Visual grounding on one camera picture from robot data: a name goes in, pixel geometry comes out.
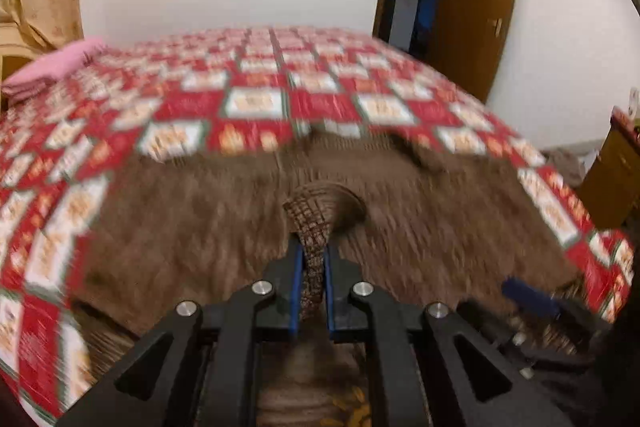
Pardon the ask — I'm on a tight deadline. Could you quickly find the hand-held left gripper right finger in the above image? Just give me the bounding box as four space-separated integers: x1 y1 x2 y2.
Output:
322 243 576 427

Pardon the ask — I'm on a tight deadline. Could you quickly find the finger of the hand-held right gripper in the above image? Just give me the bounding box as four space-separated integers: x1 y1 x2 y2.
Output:
501 277 563 320

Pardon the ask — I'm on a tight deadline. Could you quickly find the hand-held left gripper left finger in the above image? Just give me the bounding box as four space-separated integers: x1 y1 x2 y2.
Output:
56 235 306 427

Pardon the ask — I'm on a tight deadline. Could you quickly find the brown knitted sweater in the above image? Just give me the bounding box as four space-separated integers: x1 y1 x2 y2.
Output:
75 127 583 427

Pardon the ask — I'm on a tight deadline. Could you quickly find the brown wooden cabinet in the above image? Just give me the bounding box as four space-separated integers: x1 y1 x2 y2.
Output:
575 107 640 231

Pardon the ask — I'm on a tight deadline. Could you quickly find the red checked printed bedspread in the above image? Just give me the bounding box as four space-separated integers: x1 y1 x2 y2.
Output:
0 26 636 425

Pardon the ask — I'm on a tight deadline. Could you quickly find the brown wooden door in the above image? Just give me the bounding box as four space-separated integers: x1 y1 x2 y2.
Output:
430 0 521 105

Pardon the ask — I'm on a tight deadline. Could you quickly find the pink folded blanket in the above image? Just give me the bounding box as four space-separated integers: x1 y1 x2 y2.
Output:
1 38 108 104

